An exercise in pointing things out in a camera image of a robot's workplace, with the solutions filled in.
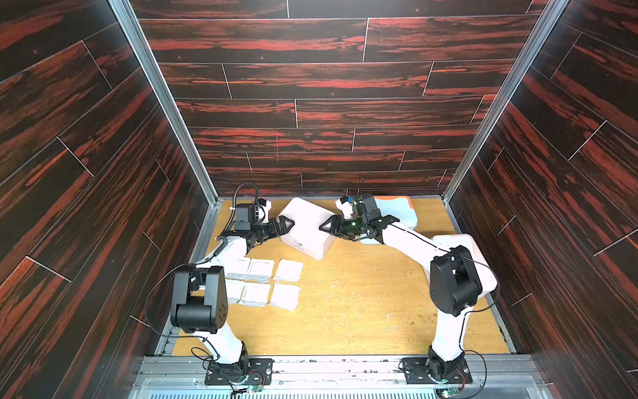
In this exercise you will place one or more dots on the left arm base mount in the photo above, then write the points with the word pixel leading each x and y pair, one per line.
pixel 249 371

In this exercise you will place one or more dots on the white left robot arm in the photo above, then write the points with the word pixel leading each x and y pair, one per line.
pixel 200 303

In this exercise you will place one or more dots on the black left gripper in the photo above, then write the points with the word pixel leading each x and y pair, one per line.
pixel 273 229

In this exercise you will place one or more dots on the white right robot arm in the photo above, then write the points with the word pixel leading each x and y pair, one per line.
pixel 457 272

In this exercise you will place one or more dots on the white gauze packet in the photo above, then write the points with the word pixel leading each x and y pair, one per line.
pixel 238 269
pixel 234 290
pixel 285 296
pixel 289 271
pixel 260 270
pixel 255 295

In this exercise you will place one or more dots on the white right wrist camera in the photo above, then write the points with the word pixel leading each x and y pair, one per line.
pixel 345 205

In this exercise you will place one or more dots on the white orange-trimmed medicine chest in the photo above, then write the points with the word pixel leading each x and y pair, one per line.
pixel 400 207

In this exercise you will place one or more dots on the pink medicine chest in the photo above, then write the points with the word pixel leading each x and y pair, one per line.
pixel 305 236

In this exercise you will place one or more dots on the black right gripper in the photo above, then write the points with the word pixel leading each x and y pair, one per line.
pixel 344 228

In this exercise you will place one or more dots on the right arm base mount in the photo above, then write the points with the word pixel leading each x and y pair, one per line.
pixel 425 370

